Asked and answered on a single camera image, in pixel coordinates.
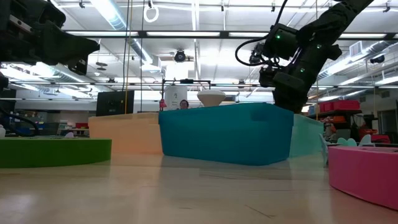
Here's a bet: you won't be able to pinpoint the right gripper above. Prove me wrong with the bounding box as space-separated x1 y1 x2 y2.
259 43 342 114

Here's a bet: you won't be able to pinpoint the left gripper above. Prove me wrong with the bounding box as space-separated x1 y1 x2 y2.
0 0 101 77

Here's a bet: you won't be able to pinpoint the silver staple remover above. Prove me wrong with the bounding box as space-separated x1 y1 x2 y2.
358 134 373 147

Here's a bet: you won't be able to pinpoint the green tape roll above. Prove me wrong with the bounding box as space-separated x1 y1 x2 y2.
0 138 113 169

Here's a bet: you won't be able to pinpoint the pink tape roll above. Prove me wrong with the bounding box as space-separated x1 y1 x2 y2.
327 146 398 212

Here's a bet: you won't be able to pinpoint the mint green translucent bin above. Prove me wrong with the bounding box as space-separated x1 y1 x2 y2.
289 113 325 158

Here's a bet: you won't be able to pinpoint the red storage bins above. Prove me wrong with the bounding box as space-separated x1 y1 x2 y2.
319 99 361 113

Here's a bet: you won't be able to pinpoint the black monitor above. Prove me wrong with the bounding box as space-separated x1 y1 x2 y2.
95 90 136 117

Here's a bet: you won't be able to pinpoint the blue plastic bin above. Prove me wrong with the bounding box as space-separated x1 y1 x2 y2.
158 102 295 167

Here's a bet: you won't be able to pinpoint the white bulb table lamp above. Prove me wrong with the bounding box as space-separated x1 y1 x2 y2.
197 89 227 108

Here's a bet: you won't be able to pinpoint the orange translucent plastic bin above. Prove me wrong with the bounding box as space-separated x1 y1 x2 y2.
88 112 164 156

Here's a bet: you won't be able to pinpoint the red crate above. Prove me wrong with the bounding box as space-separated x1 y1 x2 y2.
359 128 392 144

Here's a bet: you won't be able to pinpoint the black ceiling fixture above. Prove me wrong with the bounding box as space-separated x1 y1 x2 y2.
369 54 386 65

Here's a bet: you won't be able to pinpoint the white pillar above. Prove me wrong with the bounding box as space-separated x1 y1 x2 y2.
164 85 188 111

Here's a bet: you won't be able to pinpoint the black camera with cable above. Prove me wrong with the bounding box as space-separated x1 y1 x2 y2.
248 42 266 66

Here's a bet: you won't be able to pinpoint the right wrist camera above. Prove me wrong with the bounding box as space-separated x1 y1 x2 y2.
264 23 300 60

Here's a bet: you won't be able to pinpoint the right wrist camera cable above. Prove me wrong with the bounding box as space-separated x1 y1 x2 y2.
234 0 289 67

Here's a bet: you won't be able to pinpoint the white hanging cable ring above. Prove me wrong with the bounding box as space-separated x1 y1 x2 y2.
143 5 160 24

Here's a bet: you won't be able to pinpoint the black curved cable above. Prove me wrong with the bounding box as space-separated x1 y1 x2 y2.
0 107 41 138

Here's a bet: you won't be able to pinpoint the distant black rig frame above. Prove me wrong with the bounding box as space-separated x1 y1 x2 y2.
160 78 212 100

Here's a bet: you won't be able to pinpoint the black overhead camera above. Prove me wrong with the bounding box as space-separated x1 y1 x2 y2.
174 49 187 63

